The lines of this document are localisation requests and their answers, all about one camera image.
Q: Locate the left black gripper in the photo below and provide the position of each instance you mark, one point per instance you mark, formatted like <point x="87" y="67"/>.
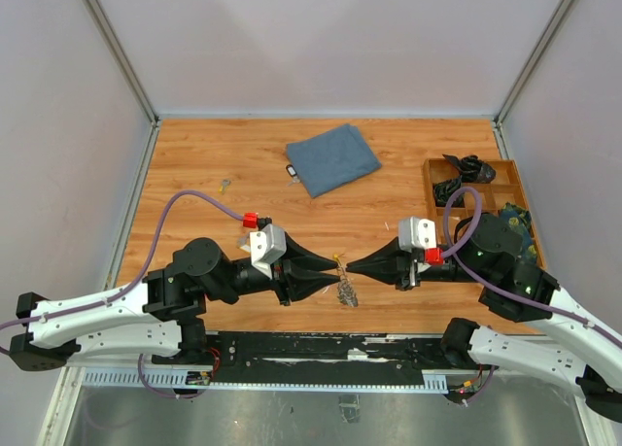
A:
<point x="302" y="283"/>

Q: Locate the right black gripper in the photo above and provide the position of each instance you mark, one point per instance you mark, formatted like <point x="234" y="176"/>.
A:
<point x="390" y="263"/>

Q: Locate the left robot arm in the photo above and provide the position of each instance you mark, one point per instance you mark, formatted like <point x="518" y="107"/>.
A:
<point x="159" y="316"/>

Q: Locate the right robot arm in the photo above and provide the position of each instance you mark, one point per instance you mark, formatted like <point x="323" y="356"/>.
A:
<point x="485" y="250"/>

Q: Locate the dark rolled tie middle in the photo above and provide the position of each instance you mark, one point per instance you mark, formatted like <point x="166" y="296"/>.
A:
<point x="443" y="190"/>

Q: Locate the dark rolled tie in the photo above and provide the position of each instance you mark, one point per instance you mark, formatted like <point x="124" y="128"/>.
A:
<point x="472" y="169"/>
<point x="443" y="190"/>

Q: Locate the black key fob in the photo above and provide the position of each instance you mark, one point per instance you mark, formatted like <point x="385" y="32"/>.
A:
<point x="291" y="171"/>

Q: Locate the folded blue cloth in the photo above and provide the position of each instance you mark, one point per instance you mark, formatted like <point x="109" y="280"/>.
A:
<point x="332" y="159"/>

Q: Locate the dark rolled tie top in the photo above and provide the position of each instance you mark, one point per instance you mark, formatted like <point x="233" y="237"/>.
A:
<point x="472" y="169"/>

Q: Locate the blue floral rolled tie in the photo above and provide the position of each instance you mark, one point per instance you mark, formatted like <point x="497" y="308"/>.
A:
<point x="520" y="221"/>

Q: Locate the wooden compartment tray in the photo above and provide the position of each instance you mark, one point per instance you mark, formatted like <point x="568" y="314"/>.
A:
<point x="506" y="187"/>

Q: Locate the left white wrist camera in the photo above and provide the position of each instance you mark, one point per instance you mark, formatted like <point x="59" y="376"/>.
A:
<point x="266" y="247"/>

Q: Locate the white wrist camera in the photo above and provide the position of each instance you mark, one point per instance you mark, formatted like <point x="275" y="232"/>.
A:
<point x="266" y="247"/>
<point x="416" y="233"/>

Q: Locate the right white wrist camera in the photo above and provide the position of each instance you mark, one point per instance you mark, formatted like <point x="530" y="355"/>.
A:
<point x="416" y="233"/>

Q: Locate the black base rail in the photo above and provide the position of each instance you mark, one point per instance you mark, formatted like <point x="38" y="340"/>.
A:
<point x="316" y="359"/>

